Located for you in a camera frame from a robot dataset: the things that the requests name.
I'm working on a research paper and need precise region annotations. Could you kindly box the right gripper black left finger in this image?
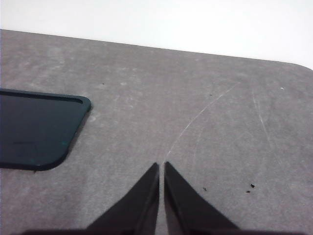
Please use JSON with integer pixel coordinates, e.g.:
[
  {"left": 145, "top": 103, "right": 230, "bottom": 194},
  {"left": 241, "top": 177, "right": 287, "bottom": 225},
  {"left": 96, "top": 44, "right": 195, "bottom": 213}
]
[{"left": 23, "top": 162, "right": 160, "bottom": 235}]

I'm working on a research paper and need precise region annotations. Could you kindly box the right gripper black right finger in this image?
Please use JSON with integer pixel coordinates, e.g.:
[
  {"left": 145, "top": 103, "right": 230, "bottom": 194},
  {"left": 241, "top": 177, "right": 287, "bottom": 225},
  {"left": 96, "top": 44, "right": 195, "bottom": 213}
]
[{"left": 163, "top": 161, "right": 313, "bottom": 235}]

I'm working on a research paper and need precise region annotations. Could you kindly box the black rectangular tray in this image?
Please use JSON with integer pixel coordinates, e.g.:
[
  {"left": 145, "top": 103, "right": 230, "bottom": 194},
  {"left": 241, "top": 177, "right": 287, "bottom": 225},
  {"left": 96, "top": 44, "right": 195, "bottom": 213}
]
[{"left": 0, "top": 89, "right": 92, "bottom": 171}]

